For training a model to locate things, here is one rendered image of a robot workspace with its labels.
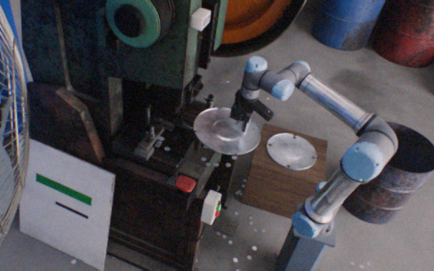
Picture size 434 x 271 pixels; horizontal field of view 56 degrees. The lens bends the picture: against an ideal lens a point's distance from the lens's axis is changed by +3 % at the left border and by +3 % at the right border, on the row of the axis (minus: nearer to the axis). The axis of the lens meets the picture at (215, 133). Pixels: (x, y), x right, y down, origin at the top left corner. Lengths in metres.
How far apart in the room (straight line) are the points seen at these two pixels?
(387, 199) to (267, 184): 0.68
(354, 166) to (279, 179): 0.93
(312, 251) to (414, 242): 0.92
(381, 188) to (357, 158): 1.10
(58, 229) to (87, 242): 0.17
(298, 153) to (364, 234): 0.63
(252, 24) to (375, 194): 1.24
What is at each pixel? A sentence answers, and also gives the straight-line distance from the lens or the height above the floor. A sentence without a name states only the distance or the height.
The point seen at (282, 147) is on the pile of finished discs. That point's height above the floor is 0.36.
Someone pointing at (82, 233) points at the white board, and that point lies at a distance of 2.08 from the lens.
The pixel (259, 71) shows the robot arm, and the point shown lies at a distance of 1.46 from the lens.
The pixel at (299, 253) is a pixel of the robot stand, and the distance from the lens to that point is 1.97.
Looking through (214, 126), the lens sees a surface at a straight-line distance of 1.69.
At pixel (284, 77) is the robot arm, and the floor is 1.13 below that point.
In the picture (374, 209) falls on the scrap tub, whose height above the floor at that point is 0.13.
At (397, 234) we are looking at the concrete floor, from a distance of 2.70.
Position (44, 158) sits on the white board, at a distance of 1.96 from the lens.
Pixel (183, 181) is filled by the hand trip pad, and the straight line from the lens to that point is 1.50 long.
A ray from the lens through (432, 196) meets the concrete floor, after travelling 3.07.
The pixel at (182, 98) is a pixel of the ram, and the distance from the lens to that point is 1.60.
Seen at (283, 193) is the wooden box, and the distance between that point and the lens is 2.32.
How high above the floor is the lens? 1.89
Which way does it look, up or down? 41 degrees down
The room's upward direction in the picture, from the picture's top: 10 degrees clockwise
